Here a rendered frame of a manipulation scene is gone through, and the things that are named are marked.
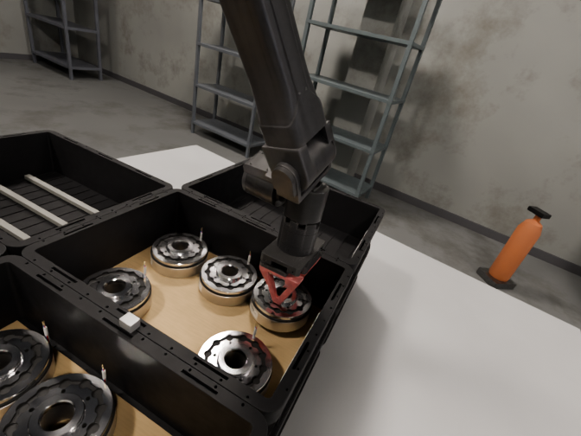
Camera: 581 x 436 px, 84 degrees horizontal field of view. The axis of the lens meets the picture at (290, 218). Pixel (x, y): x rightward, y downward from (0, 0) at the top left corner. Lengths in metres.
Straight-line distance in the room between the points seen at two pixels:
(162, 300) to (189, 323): 0.07
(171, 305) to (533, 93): 3.21
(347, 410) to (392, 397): 0.10
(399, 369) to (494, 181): 2.87
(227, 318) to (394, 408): 0.36
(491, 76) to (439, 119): 0.51
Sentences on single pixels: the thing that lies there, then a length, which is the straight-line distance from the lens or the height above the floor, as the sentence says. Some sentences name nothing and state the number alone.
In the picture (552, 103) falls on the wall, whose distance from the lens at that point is 3.43.
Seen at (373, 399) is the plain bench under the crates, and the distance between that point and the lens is 0.71.
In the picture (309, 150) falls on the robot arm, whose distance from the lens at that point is 0.38.
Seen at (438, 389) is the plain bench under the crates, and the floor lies 0.70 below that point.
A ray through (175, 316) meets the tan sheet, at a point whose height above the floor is 0.83.
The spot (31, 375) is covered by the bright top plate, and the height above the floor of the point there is 0.86.
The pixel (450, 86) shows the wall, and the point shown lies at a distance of 3.44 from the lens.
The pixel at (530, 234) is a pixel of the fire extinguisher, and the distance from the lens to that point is 2.68.
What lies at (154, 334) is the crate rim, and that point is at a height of 0.93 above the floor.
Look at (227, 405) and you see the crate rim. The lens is 0.37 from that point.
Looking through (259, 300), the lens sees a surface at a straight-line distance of 0.54.
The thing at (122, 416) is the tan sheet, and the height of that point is 0.83.
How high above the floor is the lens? 1.25
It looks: 29 degrees down
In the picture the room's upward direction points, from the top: 14 degrees clockwise
